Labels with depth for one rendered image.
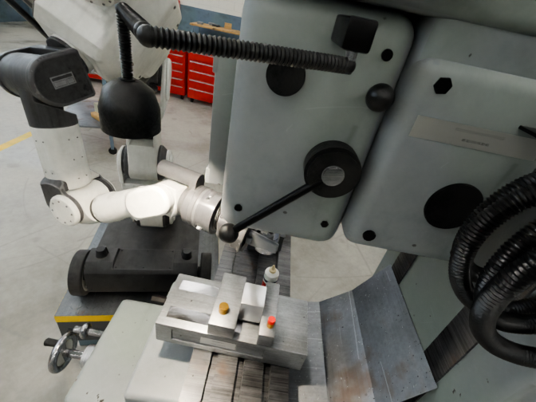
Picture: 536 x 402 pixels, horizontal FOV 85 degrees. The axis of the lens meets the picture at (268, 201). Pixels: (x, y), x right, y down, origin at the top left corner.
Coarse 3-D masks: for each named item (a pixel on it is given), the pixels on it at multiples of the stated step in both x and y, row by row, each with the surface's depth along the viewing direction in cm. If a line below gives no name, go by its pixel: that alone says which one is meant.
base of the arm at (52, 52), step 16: (32, 48) 62; (48, 48) 60; (64, 48) 59; (32, 64) 53; (48, 64) 55; (64, 64) 57; (80, 64) 60; (0, 80) 60; (32, 80) 54; (48, 80) 56; (64, 80) 58; (80, 80) 61; (16, 96) 63; (48, 96) 56; (64, 96) 59; (80, 96) 61
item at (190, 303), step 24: (192, 288) 74; (216, 288) 75; (168, 312) 67; (192, 312) 68; (264, 312) 67; (288, 312) 73; (168, 336) 67; (192, 336) 67; (216, 336) 65; (240, 336) 66; (264, 336) 63; (288, 336) 68; (264, 360) 68; (288, 360) 67
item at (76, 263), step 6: (78, 252) 125; (84, 252) 126; (72, 258) 122; (78, 258) 122; (84, 258) 123; (72, 264) 120; (78, 264) 121; (84, 264) 123; (72, 270) 119; (78, 270) 120; (72, 276) 119; (78, 276) 119; (72, 282) 119; (78, 282) 120; (84, 282) 129; (72, 288) 120; (78, 288) 120; (84, 288) 125; (72, 294) 123; (78, 294) 123; (84, 294) 125
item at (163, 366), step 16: (144, 352) 74; (160, 352) 74; (176, 352) 75; (192, 352) 76; (144, 368) 70; (160, 368) 71; (176, 368) 72; (128, 384) 67; (144, 384) 68; (160, 384) 68; (176, 384) 69; (128, 400) 66; (144, 400) 66; (160, 400) 66; (176, 400) 66
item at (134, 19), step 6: (120, 6) 27; (126, 6) 26; (120, 12) 26; (126, 12) 24; (132, 12) 23; (126, 18) 23; (132, 18) 21; (138, 18) 21; (126, 24) 24; (132, 24) 20; (138, 24) 20; (150, 24) 20; (132, 30) 20; (144, 30) 18; (144, 42) 19
